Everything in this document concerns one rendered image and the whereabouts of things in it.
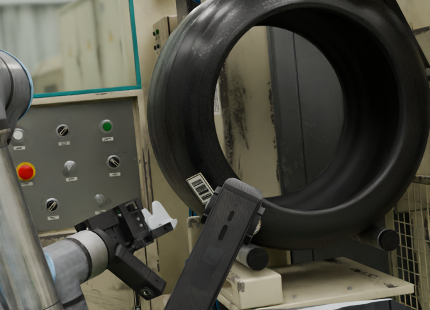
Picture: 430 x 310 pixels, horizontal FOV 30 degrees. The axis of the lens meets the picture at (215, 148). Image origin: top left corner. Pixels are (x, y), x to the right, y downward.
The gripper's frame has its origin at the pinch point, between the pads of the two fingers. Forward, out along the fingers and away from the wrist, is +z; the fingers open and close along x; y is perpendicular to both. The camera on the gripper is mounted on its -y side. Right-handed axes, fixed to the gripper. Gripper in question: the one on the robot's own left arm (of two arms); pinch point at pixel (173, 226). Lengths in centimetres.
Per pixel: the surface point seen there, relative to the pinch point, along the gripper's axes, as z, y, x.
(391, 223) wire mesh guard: 76, -24, 0
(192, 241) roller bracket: 34.3, -5.5, 26.8
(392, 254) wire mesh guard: 74, -31, 3
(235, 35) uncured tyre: 21.6, 27.6, -16.3
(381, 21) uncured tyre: 45, 19, -34
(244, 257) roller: 15.6, -11.6, 0.3
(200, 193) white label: 13.0, 3.2, 1.4
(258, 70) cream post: 56, 24, 3
